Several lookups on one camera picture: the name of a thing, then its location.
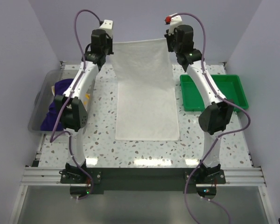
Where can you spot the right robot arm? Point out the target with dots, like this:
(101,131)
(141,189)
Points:
(217,109)

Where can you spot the green plastic tray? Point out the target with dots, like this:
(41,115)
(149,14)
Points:
(229,85)

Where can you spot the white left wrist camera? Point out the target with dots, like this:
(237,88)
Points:
(107,26)

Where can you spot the purple towel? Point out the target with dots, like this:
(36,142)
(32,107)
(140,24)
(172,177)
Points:
(59,88)

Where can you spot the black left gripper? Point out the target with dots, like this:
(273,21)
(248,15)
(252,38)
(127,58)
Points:
(110,41)

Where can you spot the aluminium frame rail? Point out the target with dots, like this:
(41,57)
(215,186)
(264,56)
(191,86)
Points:
(35,176)

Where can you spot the colourful patterned towel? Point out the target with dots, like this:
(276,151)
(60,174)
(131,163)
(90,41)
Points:
(86,98)

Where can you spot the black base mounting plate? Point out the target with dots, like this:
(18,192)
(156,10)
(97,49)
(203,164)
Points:
(98,180)

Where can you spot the clear grey plastic bin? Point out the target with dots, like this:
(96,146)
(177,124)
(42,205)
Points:
(45,98)

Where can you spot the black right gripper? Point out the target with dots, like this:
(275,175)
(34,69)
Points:
(169,37)

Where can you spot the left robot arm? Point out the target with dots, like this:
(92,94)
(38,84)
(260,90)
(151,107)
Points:
(72,112)

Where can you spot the white towel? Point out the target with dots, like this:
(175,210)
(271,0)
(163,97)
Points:
(146,107)

